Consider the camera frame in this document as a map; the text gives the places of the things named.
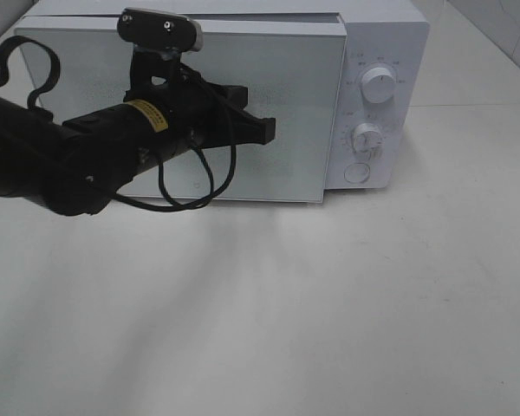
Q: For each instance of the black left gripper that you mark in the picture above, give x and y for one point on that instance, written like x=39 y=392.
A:
x=169 y=109

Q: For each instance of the white microwave door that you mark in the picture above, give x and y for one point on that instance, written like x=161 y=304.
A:
x=292 y=70

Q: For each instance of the round white door button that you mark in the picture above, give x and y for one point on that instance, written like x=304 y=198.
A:
x=357 y=173

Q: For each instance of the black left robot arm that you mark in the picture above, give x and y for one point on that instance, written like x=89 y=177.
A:
x=78 y=166

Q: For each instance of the upper white power knob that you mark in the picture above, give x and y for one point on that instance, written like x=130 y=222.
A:
x=378 y=84

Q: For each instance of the lower white timer knob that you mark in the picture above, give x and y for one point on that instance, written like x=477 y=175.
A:
x=365 y=137

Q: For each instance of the white microwave oven body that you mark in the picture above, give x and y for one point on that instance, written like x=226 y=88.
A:
x=393 y=33

